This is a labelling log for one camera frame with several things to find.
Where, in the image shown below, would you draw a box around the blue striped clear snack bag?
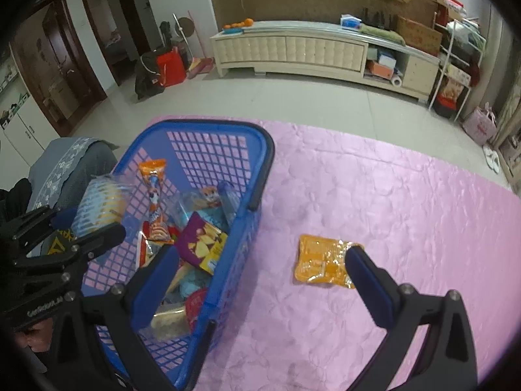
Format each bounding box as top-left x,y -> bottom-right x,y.
72,176 -> 132,238

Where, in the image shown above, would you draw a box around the red silver snack pouch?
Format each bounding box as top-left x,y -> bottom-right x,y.
185,287 -> 208,333

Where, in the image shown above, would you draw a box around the orange long snack packet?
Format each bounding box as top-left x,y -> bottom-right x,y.
139,159 -> 173,244

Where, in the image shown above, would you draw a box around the purple chips bag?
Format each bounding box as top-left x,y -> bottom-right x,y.
174,213 -> 228,275

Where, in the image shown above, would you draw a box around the blue plastic basket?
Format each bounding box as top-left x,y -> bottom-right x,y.
82,119 -> 275,390

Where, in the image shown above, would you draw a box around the operator left hand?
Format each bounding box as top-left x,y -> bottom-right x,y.
14,318 -> 54,353

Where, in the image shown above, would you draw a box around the grey covered chair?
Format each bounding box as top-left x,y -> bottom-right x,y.
27,137 -> 118,211

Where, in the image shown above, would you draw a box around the white cupboard with shelves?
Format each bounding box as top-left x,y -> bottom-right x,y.
0,47 -> 59,189

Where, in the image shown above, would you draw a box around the pink quilted table cloth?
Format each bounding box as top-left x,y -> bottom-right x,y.
146,116 -> 521,391

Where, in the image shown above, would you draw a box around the dark backpack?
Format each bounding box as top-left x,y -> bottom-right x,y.
134,51 -> 164,101

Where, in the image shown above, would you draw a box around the red shopping bag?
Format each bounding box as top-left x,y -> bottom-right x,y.
156,48 -> 186,87

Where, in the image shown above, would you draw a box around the white slippers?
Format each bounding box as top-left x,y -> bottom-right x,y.
482,145 -> 501,175

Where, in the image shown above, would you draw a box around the pink bag on floor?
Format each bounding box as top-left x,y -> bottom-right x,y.
463,102 -> 497,147

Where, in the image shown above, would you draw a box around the oranges on blue plate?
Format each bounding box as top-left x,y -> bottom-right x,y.
222,18 -> 255,35

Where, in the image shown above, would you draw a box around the cream tv cabinet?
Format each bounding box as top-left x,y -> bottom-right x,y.
210,21 -> 440,102

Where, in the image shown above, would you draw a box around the white metal shelf rack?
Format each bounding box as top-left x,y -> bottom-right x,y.
428,0 -> 486,121

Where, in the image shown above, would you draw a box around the cardboard box on cabinet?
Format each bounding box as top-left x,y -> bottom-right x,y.
396,17 -> 443,56

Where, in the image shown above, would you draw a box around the green folded cloth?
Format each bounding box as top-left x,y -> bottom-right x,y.
359,23 -> 406,46

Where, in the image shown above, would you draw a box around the blue tissue pack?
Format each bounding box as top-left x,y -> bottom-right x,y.
340,14 -> 362,31

